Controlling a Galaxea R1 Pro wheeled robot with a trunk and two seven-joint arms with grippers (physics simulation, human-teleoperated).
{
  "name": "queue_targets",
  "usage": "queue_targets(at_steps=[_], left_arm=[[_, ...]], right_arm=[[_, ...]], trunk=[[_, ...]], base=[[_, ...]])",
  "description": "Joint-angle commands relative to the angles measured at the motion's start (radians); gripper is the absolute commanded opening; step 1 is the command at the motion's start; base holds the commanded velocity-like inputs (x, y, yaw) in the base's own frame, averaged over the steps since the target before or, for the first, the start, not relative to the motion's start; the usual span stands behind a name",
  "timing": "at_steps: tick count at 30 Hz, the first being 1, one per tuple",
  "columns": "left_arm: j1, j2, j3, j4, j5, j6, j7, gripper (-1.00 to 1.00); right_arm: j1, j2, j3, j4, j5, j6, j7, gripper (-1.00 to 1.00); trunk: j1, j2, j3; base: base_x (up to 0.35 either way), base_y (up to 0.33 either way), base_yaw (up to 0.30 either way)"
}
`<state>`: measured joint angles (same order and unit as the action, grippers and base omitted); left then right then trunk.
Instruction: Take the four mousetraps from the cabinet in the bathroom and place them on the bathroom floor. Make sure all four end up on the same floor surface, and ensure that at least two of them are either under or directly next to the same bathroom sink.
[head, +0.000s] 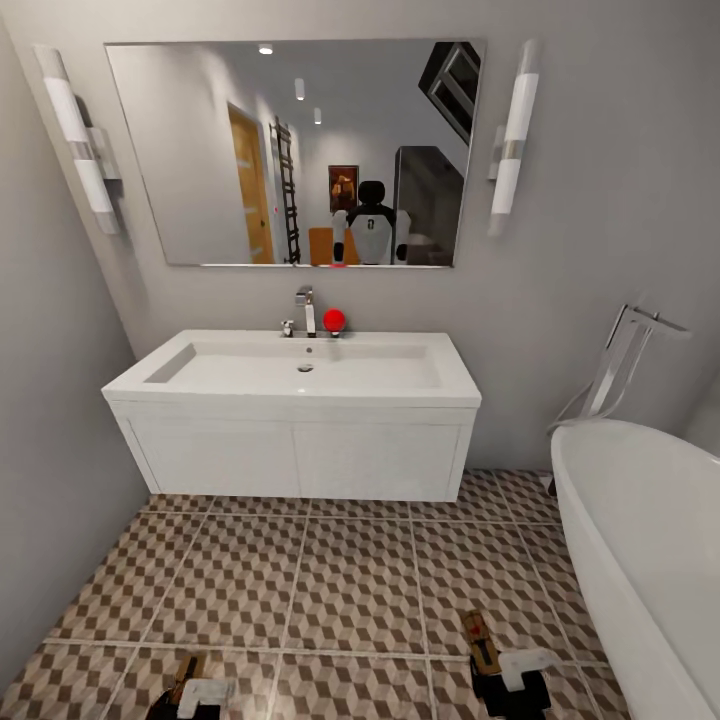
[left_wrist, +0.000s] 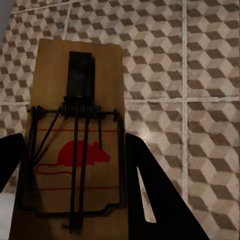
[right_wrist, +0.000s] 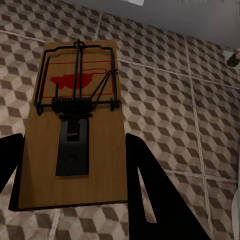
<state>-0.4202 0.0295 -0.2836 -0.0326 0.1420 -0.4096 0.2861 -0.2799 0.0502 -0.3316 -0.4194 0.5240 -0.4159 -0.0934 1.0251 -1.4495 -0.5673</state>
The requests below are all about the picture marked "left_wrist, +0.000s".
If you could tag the mousetrap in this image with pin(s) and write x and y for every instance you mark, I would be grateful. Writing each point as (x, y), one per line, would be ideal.
(72, 182)

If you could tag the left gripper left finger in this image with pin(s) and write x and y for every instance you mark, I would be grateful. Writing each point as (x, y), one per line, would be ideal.
(11, 148)

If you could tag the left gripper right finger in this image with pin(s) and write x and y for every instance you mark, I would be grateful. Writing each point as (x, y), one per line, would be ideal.
(174, 220)

